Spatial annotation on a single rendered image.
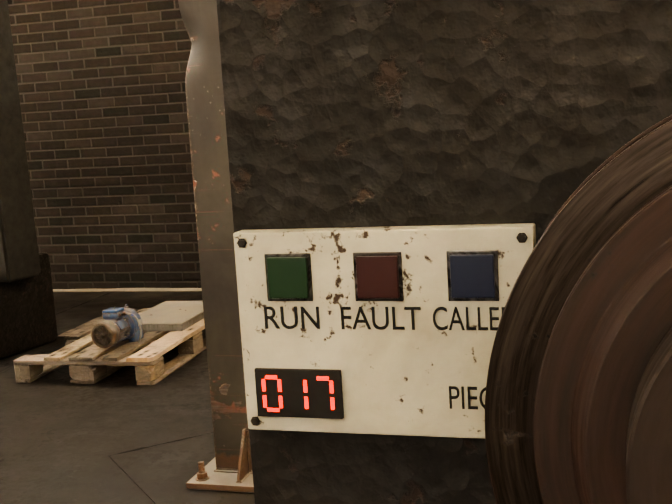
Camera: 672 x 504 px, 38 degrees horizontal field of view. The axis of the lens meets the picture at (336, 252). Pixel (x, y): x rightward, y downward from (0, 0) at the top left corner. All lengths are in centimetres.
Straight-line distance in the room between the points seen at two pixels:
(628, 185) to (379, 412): 32
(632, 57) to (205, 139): 279
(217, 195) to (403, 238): 270
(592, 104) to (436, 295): 20
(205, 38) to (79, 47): 442
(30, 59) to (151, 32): 106
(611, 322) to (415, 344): 24
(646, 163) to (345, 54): 30
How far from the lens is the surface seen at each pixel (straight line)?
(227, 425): 369
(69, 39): 792
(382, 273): 82
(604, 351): 65
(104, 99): 777
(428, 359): 84
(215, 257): 354
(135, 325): 540
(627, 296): 65
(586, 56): 81
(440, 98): 83
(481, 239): 81
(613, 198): 66
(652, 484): 62
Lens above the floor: 135
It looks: 9 degrees down
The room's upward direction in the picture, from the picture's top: 4 degrees counter-clockwise
